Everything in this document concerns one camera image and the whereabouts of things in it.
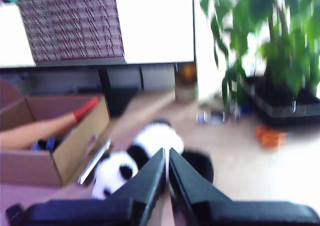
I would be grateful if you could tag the green leafy houseplant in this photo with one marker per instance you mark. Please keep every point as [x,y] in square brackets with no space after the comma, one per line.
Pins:
[280,48]

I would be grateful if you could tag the brown cardboard box with lid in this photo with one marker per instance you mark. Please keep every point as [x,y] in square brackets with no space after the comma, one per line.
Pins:
[75,150]

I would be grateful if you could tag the orange small packet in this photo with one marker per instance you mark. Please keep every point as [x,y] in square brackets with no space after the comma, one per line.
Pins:
[271,137]

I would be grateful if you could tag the small blue white bottle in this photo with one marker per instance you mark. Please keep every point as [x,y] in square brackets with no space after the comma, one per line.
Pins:
[212,117]

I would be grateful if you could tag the blue black item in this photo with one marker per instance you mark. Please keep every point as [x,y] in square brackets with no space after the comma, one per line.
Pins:
[46,144]

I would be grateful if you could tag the silver metal cylinder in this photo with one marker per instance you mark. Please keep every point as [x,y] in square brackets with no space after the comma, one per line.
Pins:
[96,161]

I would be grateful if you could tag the orange fish plush toy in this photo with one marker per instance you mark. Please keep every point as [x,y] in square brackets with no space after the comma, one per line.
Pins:
[45,129]

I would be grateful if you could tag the bright Huawei computer monitor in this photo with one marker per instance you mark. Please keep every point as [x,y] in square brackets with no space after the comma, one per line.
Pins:
[155,23]

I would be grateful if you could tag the black monitor stand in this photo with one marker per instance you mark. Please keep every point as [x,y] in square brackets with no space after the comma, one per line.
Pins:
[117,98]

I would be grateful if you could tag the black white panda plush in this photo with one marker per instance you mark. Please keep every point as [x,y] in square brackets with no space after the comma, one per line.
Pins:
[157,138]

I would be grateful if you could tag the black plant tray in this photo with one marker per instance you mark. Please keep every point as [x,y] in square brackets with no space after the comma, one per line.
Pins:
[280,105]

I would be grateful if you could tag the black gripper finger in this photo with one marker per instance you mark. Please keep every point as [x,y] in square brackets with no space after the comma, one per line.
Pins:
[147,186]
[190,186]

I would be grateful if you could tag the amber glass jar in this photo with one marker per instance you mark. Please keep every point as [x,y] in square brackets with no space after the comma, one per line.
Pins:
[186,83]

